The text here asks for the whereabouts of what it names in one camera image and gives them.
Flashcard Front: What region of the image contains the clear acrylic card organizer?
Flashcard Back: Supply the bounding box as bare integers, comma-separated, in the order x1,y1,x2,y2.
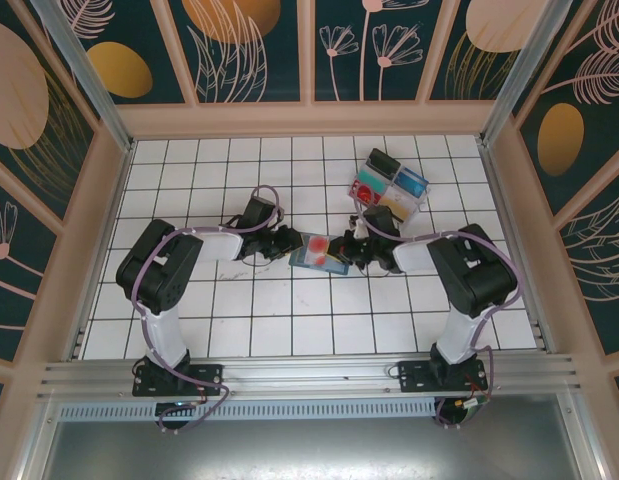
347,147,433,225

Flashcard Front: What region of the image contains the blue card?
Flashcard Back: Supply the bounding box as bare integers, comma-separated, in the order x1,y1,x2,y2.
392,168,430,199

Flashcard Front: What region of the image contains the aluminium frame post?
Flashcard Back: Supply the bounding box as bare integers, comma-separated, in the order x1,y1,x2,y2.
31,0,136,154
477,0,575,149

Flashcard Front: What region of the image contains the aluminium mounting rail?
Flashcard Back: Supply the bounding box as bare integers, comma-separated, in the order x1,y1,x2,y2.
36,353,585,401

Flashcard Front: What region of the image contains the gold card with dark stripe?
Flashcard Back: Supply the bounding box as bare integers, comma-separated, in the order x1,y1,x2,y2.
381,193,416,221

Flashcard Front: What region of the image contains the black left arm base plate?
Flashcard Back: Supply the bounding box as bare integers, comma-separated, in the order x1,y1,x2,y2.
132,363,225,399

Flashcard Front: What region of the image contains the grey slotted cable duct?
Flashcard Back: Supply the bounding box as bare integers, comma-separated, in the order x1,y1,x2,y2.
58,402,438,421

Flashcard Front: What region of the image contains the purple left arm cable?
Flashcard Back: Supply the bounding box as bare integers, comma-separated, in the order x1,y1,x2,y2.
130,185,286,434

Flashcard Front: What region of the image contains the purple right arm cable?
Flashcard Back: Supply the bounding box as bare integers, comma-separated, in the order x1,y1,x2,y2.
357,212,521,431

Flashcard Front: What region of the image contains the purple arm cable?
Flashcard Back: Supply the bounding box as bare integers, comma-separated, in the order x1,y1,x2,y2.
130,185,286,434
357,212,521,431

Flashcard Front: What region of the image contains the grey metal sheet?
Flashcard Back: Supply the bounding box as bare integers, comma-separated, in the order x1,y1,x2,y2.
18,419,608,480

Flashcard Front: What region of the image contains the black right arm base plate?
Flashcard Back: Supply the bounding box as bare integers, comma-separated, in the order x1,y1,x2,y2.
397,358,490,394

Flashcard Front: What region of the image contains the black card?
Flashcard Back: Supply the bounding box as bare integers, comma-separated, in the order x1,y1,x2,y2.
367,148,401,177

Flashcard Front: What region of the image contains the blue leather card holder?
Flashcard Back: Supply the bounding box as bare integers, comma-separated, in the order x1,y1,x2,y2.
287,232,351,276

